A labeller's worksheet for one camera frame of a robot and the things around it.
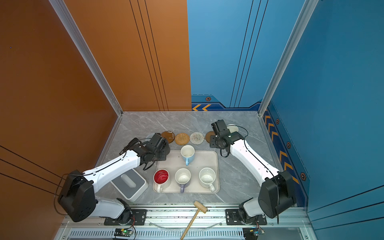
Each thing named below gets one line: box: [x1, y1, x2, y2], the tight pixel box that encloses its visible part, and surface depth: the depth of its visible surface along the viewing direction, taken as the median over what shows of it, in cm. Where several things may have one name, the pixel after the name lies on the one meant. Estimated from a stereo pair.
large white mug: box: [199, 167, 216, 192], surface depth 83 cm
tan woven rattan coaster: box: [174, 132, 190, 146], surface depth 105 cm
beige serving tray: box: [153, 150, 220, 194], surface depth 86 cm
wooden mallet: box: [180, 200, 208, 240], surface depth 77 cm
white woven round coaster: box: [189, 132, 205, 145], surface depth 107 cm
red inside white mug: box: [153, 169, 171, 193], surface depth 82 cm
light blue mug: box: [180, 144, 195, 166], surface depth 89 cm
